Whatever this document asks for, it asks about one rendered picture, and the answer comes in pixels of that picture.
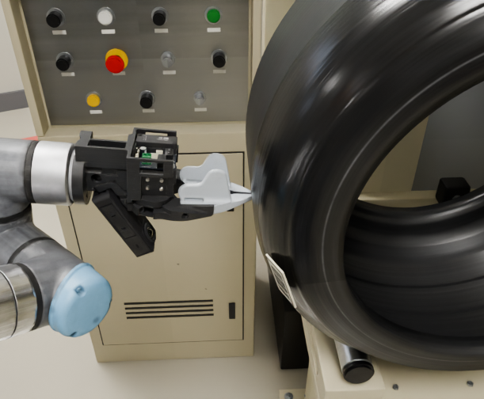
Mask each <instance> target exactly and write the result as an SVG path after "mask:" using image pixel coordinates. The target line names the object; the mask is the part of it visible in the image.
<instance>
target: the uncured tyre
mask: <svg viewBox="0 0 484 399"><path fill-rule="evenodd" d="M483 81H484V0H295V2H294V3H293V4H292V6H291V7H290V9H289V10H288V12H287V13H286V14H285V16H284V18H283V19H282V21H281V22H280V23H279V25H278V27H277V28H276V31H275V32H274V33H273V35H272V37H271V39H270V41H269V43H268V45H267V47H266V49H265V51H264V54H263V56H262V57H261V61H260V63H259V65H258V68H257V71H256V74H255V76H254V80H253V84H252V87H251V90H250V97H249V101H248V106H247V113H246V152H247V159H248V166H249V174H250V188H251V195H252V203H253V216H254V223H255V229H256V233H257V239H258V242H259V246H260V248H261V252H262V254H263V257H264V258H265V262H266V264H267V265H268V267H269V270H270V272H271V273H272V270H271V268H270V266H269V262H268V260H267V258H266V255H265V254H268V255H269V256H270V257H271V258H272V260H273V261H274V262H275V263H276V264H277V265H278V266H279V267H280V269H281V270H282V271H283V272H284V274H285V277H286V279H287V281H288V286H289V287H290V290H291V293H292V296H293V298H294V301H295V304H296V308H295V307H294V306H293V307H294V308H295V309H296V310H297V311H298V312H299V313H300V314H301V315H302V316H303V317H304V318H305V319H306V320H307V321H308V322H309V323H311V324H312V325H313V326H314V327H315V328H316V329H318V330H320V331H321V332H323V333H325V334H326V335H327V336H329V337H331V338H333V339H334V340H336V341H338V342H340V343H342V344H344V345H347V346H349V347H351V348H354V349H356V350H358V351H361V352H364V353H367V354H369V355H372V356H375V357H376V358H379V359H383V360H386V361H388V362H391V363H396V364H399V365H403V366H407V367H415V368H420V369H426V370H435V371H479V370H484V185H483V186H482V187H480V188H477V189H475V190H474V191H472V192H469V193H467V194H465V195H463V196H460V197H457V198H454V199H450V200H448V201H445V202H442V203H436V204H432V205H428V206H422V207H385V206H380V205H375V204H372V203H367V202H364V201H362V200H360V199H358V198H359V196H360V194H361V192H362V190H363V189H364V186H365V185H366V184H367V182H368V180H369V178H370V177H371V175H372V174H373V173H374V172H375V170H376V168H377V167H378V166H379V164H380V163H381V162H382V160H383V159H384V158H385V157H386V156H387V155H388V154H389V153H390V152H391V150H392V149H393V148H394V147H395V146H396V145H397V144H398V143H399V142H400V141H401V140H402V139H403V138H404V137H405V136H406V135H407V134H408V133H409V132H410V131H411V130H412V129H414V128H415V127H416V126H417V125H418V124H419V123H420V122H421V121H422V120H424V119H425V118H426V117H427V116H429V115H430V114H432V113H433V112H435V111H436V110H437V109H438V108H440V107H441V106H442V105H444V104H446V103H447V102H449V101H450V100H451V99H453V98H454V97H457V96H458V95H460V94H461V93H463V92H465V91H466V90H468V89H469V88H471V87H473V86H476V85H477V84H479V83H480V82H483ZM272 275H273V274H272Z"/></svg>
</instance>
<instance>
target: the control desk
mask: <svg viewBox="0 0 484 399"><path fill-rule="evenodd" d="M0 1H1V4H2V9H3V13H4V15H5V19H6V24H7V27H8V30H9V34H10V39H11V42H12V45H13V50H14V54H15V57H16V60H17V65H18V69H19V72H20V75H21V80H22V84H23V86H24V90H25V96H26V98H27V102H28V105H29V110H30V113H31V117H32V121H33V125H34V128H35V132H36V136H38V137H37V138H38V140H40V141H51V142H61V143H76V142H77V141H78V140H79V139H80V137H79V134H80V131H92V132H93V138H94V139H108V140H119V141H127V140H128V134H132V132H133V129H134V127H139V128H150V129H160V130H170V131H177V144H178V145H179V150H178V162H176V166H177V169H182V168H184V167H186V166H200V165H203V163H204V161H205V160H206V159H207V157H208V155H209V154H213V153H217V154H222V155H223V156H224V157H225V158H226V161H227V168H228V173H229V178H230V182H231V183H235V184H238V185H241V186H242V187H244V188H247V189H249V190H250V191H251V188H250V174H249V166H248V159H247V152H246V113H247V106H248V101H249V97H250V90H251V87H252V84H253V80H254V76H255V74H256V71H257V68H258V65H259V63H260V61H261V0H0ZM92 197H93V191H92V195H91V198H90V202H89V203H88V204H87V205H83V204H75V203H73V204H72V205H71V206H63V205H55V206H56V210H57V213H58V216H59V221H60V225H61V227H62V231H63V236H64V240H65V242H66V246H67V249H68V250H69V251H71V252H72V253H73V254H74V255H75V256H77V257H78V258H80V259H81V260H83V261H84V262H86V263H89V264H92V265H93V267H94V270H96V271H97V272H98V273H99V274H101V275H102V276H103V277H104V278H106V279H107V280H108V282H109V284H110V286H111V288H112V301H111V306H110V308H109V311H108V313H107V314H106V316H105V318H104V319H103V320H102V322H101V323H100V324H99V325H98V326H97V327H96V328H95V329H93V330H92V331H90V338H91V340H92V344H93V349H94V352H95V356H96V359H97V361H98V362H99V363H100V362H119V361H139V360H158V359H195V358H215V357H234V356H252V355H253V354H254V318H255V282H256V246H257V233H256V229H255V223H254V216H253V203H252V200H251V201H248V202H246V203H244V204H241V205H239V206H237V207H234V208H232V209H230V210H228V211H224V212H221V213H218V214H214V215H213V216H211V217H207V218H199V219H195V220H190V221H183V222H178V221H169V220H165V219H153V218H151V217H147V219H148V220H149V222H150V223H151V225H152V226H153V227H154V228H155V230H156V240H155V243H154V252H152V253H148V254H146V255H143V256H140V257H136V255H135V254H134V253H133V252H132V251H131V250H130V249H129V247H128V246H127V245H126V243H125V242H124V241H123V239H122V238H121V237H120V235H119V234H118V233H117V232H116V231H115V230H114V229H113V227H112V226H111V225H110V223H109V222H108V221H107V219H106V218H105V217H104V215H103V214H102V213H101V212H100V211H99V210H98V209H97V207H96V206H95V205H94V203H93V202H92Z"/></svg>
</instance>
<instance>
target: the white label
mask: <svg viewBox="0 0 484 399"><path fill-rule="evenodd" d="M265 255H266V258H267V260H268V262H269V266H270V268H271V270H272V273H273V276H274V279H275V281H276V284H277V286H278V289H279V290H280V291H281V292H282V294H283V295H284V296H285V297H286V299H287V300H288V301H289V302H290V303H291V304H292V305H293V306H294V307H295V308H296V304H295V301H294V298H293V296H292V293H291V290H290V287H289V286H288V281H287V279H286V277H285V274H284V272H283V271H282V270H281V269H280V267H279V266H278V265H277V264H276V263H275V262H274V261H273V260H272V258H271V257H270V256H269V255H268V254H265Z"/></svg>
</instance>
